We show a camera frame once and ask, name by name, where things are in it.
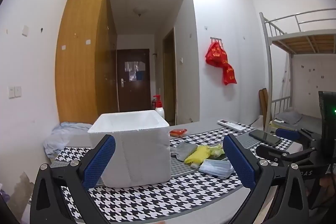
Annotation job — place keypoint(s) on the white wall socket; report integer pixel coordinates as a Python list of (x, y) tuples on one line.
[(11, 92)]

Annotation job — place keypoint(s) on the black white houndstooth mat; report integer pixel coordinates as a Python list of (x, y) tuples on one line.
[(170, 195)]

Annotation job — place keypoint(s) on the blue paper notice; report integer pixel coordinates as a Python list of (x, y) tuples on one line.
[(139, 75)]

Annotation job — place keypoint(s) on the green snack packet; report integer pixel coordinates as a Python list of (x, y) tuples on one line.
[(218, 152)]

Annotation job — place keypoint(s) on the grey sock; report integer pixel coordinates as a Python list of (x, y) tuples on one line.
[(183, 150)]

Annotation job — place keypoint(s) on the blank white wall plate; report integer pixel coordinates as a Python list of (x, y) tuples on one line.
[(25, 30)]

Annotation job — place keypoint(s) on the white foam sleeve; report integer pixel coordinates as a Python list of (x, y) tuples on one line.
[(195, 165)]

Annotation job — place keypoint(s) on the wooden side door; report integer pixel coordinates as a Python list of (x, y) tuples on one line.
[(169, 77)]

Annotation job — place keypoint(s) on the small red plastic bag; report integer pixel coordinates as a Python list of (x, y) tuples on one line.
[(229, 74)]

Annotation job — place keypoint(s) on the light blue bedding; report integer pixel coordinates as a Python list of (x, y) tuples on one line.
[(63, 134)]

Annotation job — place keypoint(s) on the white pump bottle red cap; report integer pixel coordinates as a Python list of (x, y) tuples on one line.
[(159, 112)]

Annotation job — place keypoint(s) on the white hanging cloth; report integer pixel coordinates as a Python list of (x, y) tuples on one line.
[(286, 77)]

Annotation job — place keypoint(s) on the grey pillow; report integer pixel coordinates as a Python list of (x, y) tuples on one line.
[(288, 117)]

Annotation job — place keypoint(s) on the ceiling lamp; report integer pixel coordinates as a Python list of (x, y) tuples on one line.
[(139, 12)]

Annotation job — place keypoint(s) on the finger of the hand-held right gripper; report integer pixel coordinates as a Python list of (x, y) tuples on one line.
[(270, 151), (287, 134)]

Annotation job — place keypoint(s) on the blue face mask pack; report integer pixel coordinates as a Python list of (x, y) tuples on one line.
[(216, 168)]

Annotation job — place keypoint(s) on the white wall switch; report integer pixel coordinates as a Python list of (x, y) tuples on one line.
[(18, 91)]

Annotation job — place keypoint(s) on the black phone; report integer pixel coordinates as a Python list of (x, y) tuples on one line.
[(265, 137)]

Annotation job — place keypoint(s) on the large red plastic bag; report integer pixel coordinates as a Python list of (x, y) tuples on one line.
[(215, 54)]

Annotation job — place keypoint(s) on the white remote control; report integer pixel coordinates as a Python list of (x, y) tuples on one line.
[(232, 124)]

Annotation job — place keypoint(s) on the white paper notice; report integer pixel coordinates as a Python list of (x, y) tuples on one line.
[(134, 66)]

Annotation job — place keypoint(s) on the grey metal bunk bed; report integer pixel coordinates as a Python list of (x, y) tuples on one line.
[(267, 56)]

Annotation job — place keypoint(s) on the wooden wardrobe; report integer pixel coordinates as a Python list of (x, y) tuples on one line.
[(78, 56)]

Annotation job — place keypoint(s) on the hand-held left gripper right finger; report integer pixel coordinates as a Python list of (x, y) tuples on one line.
[(239, 161)]

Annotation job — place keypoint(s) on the yellow foam net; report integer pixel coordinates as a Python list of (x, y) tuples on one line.
[(199, 154)]

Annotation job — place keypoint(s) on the white foam box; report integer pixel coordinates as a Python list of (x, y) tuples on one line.
[(141, 155)]

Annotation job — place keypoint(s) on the metal wall hook rack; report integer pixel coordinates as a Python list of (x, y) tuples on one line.
[(216, 38)]

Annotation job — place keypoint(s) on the wooden boards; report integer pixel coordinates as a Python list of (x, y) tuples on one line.
[(263, 106)]

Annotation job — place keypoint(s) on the dark brown door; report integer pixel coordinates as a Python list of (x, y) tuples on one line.
[(131, 92)]

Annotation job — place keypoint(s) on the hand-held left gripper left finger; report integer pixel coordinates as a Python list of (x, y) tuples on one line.
[(101, 158)]

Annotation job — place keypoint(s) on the red snack packet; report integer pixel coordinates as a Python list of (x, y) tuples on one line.
[(178, 132)]

